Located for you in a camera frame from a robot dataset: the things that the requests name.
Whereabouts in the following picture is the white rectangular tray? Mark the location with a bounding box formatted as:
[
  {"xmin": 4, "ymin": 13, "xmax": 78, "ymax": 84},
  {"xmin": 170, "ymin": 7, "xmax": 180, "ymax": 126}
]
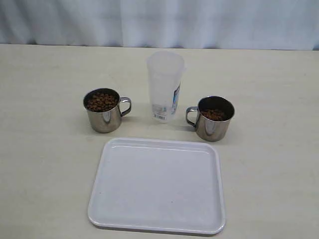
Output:
[{"xmin": 87, "ymin": 138, "xmax": 226, "ymax": 236}]

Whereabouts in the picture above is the white backdrop curtain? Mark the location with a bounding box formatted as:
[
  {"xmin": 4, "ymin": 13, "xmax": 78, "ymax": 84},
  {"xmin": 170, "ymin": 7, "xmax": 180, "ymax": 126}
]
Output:
[{"xmin": 0, "ymin": 0, "xmax": 319, "ymax": 50}]

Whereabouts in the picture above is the steel mug with kibble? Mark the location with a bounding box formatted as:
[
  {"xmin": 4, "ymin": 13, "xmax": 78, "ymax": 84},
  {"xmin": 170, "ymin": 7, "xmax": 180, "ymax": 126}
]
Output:
[
  {"xmin": 185, "ymin": 96, "xmax": 235, "ymax": 142},
  {"xmin": 83, "ymin": 88, "xmax": 132, "ymax": 133}
]

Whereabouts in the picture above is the clear plastic tall container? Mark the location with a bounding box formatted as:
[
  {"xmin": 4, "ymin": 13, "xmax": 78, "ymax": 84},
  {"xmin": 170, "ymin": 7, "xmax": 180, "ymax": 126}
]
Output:
[{"xmin": 147, "ymin": 51, "xmax": 185, "ymax": 123}]

